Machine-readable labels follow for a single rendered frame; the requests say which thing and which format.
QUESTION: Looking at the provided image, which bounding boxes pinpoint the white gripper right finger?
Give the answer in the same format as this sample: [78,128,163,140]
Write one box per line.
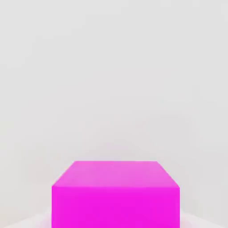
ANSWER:
[179,211,219,228]

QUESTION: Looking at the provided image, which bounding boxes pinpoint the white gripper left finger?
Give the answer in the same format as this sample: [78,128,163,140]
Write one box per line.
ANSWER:
[8,207,53,228]

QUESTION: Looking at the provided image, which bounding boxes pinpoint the small magenta cube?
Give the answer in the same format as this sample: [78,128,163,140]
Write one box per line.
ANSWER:
[51,160,181,228]

